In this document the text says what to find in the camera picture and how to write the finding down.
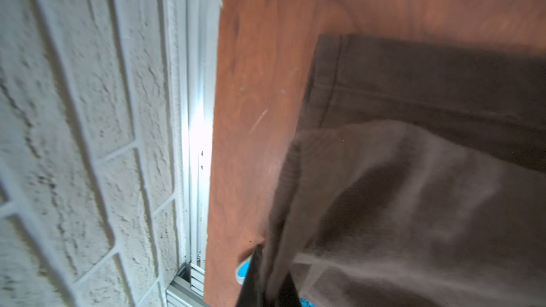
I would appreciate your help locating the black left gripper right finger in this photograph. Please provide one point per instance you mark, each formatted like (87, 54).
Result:
(288, 295)

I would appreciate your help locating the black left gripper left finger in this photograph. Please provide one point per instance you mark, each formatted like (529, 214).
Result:
(248, 276)

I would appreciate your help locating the brown trousers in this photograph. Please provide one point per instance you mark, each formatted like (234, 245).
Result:
(416, 178)

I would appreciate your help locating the blue grey work glove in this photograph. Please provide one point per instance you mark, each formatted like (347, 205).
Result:
(273, 302)

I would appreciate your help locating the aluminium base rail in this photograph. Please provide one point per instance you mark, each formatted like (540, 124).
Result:
(187, 288)

